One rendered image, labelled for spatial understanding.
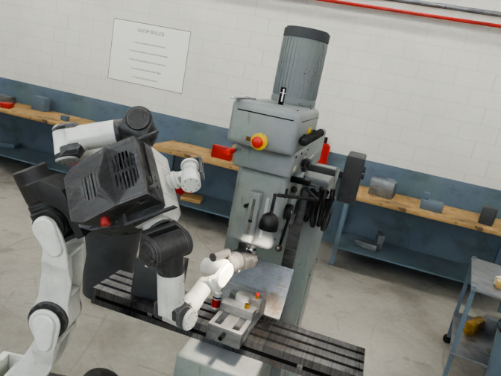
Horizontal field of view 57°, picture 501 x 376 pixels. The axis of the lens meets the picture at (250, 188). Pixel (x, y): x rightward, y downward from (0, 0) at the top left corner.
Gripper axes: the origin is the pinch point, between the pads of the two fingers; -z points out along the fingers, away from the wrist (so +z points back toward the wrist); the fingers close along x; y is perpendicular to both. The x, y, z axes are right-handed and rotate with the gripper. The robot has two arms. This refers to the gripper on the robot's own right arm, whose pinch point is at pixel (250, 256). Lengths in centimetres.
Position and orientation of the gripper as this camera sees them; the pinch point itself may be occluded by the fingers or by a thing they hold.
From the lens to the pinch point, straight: 199.6
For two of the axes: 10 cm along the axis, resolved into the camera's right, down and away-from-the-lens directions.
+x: -8.2, -2.9, 5.0
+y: -1.9, 9.5, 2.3
